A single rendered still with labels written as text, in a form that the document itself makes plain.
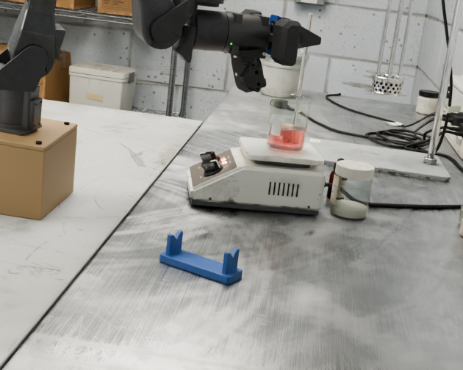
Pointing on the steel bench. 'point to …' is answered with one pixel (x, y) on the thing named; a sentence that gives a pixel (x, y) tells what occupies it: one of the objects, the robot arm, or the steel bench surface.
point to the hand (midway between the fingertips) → (298, 38)
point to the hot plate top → (253, 148)
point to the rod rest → (220, 271)
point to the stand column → (444, 84)
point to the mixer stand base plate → (381, 158)
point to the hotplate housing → (262, 187)
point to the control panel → (214, 174)
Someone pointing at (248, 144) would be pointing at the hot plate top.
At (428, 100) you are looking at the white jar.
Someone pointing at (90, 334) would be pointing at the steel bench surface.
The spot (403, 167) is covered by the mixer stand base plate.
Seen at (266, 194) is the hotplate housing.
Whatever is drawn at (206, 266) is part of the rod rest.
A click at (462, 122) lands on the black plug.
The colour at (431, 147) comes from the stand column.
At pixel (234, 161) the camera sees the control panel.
